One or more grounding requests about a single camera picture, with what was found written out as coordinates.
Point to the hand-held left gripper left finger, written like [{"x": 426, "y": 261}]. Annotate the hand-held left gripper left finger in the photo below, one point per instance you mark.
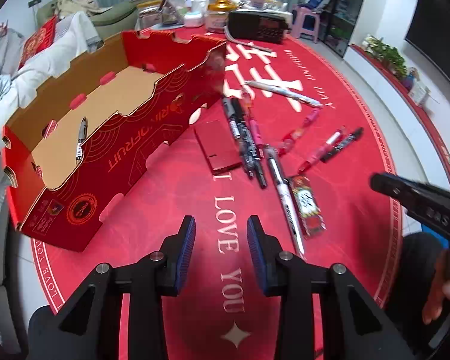
[{"x": 185, "y": 255}]

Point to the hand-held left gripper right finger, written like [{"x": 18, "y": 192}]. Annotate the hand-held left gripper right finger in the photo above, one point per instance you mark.
[{"x": 255, "y": 255}]

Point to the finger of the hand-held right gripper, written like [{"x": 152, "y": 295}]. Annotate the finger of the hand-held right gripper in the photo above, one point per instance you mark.
[{"x": 416, "y": 198}]

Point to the long white and black marker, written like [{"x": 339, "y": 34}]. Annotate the long white and black marker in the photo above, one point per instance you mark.
[{"x": 285, "y": 195}]

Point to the patterned rectangular pack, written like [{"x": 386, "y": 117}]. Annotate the patterned rectangular pack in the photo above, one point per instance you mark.
[{"x": 307, "y": 206}]

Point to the short black marker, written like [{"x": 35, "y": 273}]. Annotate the short black marker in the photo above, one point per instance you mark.
[{"x": 343, "y": 144}]

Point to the pink and white pen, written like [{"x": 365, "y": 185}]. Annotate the pink and white pen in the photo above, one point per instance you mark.
[{"x": 324, "y": 148}]

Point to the bundle of black markers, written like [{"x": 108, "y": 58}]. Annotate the bundle of black markers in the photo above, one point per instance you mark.
[{"x": 249, "y": 146}]

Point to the red cardboard box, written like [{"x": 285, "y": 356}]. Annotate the red cardboard box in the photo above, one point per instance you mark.
[{"x": 108, "y": 157}]

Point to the grey-capped black marker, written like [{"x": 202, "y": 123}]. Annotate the grey-capped black marker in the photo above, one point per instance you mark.
[{"x": 234, "y": 127}]

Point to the pink and red clear pen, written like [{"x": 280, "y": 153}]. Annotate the pink and red clear pen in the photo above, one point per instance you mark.
[{"x": 300, "y": 131}]

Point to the black marker with white label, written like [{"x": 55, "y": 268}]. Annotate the black marker with white label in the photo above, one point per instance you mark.
[{"x": 81, "y": 140}]

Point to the white patterned pen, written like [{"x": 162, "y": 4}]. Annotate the white patterned pen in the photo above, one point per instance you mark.
[{"x": 281, "y": 90}]

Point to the person's right hand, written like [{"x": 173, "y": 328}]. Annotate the person's right hand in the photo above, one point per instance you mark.
[{"x": 440, "y": 288}]

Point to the red round printed mat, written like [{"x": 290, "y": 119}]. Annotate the red round printed mat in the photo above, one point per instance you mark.
[{"x": 322, "y": 255}]

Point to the person's leg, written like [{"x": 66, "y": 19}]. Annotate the person's leg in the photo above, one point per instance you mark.
[{"x": 416, "y": 270}]

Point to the small flat red case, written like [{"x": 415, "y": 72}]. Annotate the small flat red case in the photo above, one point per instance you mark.
[{"x": 217, "y": 146}]

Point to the green potted plants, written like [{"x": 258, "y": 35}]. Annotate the green potted plants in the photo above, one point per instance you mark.
[{"x": 386, "y": 54}]

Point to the dark screen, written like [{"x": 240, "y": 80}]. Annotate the dark screen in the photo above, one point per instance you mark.
[{"x": 437, "y": 26}]

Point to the black shelf cabinet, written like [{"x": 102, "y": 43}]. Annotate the black shelf cabinet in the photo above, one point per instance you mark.
[{"x": 343, "y": 11}]

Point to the pink plastic stool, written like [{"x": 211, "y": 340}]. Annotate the pink plastic stool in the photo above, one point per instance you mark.
[{"x": 306, "y": 20}]

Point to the silver radio antenna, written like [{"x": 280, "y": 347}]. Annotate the silver radio antenna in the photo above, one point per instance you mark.
[{"x": 247, "y": 44}]

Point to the black radio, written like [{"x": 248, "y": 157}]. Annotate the black radio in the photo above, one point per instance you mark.
[{"x": 258, "y": 25}]

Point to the small white jar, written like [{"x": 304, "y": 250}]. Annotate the small white jar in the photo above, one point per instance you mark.
[{"x": 193, "y": 20}]

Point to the white bed sheet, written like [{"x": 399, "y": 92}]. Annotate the white bed sheet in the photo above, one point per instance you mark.
[{"x": 56, "y": 54}]

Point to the gold-lidded jar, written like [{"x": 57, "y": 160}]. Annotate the gold-lidded jar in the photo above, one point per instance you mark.
[{"x": 220, "y": 14}]

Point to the metal desk stand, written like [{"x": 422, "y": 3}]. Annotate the metal desk stand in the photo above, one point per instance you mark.
[{"x": 164, "y": 11}]

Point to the green armchair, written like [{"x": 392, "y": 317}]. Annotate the green armchair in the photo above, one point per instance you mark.
[{"x": 112, "y": 14}]

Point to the red and gold cushion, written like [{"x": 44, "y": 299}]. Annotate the red and gold cushion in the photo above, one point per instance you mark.
[{"x": 37, "y": 41}]

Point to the beige clothing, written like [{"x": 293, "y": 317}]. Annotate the beige clothing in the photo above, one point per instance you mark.
[{"x": 77, "y": 5}]

